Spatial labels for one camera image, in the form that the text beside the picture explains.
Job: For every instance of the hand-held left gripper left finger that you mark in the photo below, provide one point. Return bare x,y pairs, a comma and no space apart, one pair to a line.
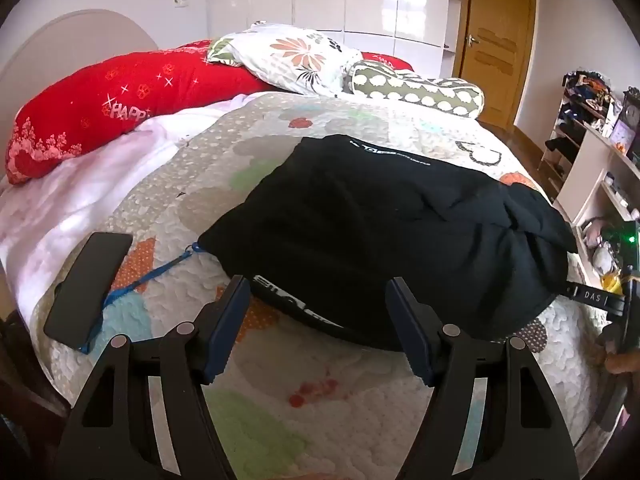
227,330

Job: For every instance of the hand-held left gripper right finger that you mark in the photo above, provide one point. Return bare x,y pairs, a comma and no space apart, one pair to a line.
410,330

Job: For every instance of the black pants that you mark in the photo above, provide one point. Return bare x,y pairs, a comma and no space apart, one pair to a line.
375,235

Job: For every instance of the person's right hand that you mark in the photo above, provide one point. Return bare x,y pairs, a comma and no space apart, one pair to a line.
622,362

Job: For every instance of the beige shelf unit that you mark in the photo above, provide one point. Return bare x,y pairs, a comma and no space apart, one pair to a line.
585,175

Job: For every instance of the heart patterned quilt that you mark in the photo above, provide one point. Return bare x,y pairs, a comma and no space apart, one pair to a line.
350,410

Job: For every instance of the table clock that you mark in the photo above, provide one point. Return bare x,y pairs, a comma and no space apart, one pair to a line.
625,120

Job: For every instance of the black smartphone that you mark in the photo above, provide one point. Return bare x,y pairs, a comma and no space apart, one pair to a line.
85,290

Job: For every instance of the shoe rack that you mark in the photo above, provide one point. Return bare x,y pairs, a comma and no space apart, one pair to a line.
575,110

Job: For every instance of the white bed sheet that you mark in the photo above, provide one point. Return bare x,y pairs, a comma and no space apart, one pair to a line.
75,195

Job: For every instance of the dark brown wooden furniture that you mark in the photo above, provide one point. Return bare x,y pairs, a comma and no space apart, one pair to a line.
25,400

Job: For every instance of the green dotted pillow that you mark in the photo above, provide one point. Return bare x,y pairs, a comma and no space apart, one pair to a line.
415,87

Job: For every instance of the red printed pillow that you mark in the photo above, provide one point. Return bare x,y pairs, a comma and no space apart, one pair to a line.
100,105

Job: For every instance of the wooden door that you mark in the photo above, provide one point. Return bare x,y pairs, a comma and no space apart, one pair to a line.
500,35

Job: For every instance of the white floral pillow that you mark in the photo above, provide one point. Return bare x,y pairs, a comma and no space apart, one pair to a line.
290,60

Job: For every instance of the beige rounded headboard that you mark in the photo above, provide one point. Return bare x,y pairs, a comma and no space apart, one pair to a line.
75,40

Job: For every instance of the glossy white wardrobe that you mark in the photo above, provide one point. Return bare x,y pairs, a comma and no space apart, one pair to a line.
350,0

